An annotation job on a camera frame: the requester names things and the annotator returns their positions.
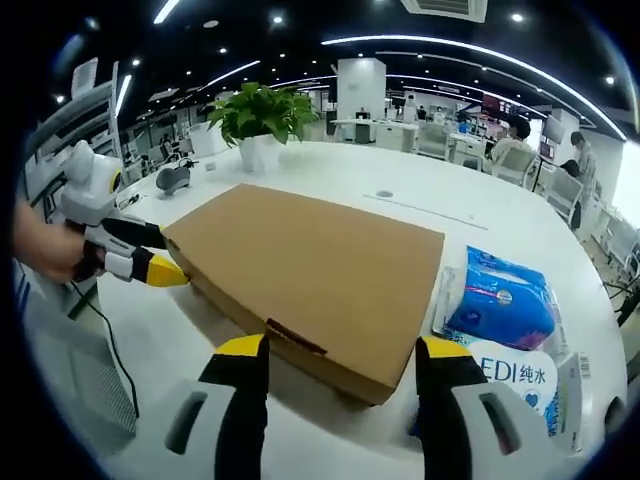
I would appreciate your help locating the white office chair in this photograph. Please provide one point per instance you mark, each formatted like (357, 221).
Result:
(515, 167)
(562, 197)
(432, 142)

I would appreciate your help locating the person's left hand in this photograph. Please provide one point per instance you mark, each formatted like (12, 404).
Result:
(50, 245)

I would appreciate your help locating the ceiling air conditioner vent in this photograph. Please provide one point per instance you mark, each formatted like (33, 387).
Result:
(445, 9)

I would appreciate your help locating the small white cube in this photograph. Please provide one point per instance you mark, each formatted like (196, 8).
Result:
(210, 165)

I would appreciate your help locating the red wall display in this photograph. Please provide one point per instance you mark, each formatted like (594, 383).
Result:
(500, 105)

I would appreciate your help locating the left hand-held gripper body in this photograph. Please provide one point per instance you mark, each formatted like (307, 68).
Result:
(85, 200)

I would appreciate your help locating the blue soft item wipes pack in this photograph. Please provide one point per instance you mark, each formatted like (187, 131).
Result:
(530, 375)

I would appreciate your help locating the grey mesh office chair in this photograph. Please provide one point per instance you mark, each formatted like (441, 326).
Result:
(75, 375)

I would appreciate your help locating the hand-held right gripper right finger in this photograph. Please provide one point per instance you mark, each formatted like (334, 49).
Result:
(480, 430)

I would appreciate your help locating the grey curved face pad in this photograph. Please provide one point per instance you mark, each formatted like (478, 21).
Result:
(172, 180)

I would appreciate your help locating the black computer monitor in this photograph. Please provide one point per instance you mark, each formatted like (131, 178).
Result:
(554, 130)

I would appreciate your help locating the potted green plant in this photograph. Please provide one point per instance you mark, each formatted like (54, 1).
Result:
(260, 112)

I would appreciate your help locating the blue tissue pack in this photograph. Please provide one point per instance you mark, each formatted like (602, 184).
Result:
(500, 300)

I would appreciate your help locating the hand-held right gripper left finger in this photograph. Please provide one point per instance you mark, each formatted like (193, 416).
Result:
(220, 430)

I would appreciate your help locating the brown cardboard shoe box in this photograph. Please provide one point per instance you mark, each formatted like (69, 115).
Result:
(310, 260)

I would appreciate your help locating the white storage bin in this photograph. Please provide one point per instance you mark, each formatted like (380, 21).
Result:
(207, 140)

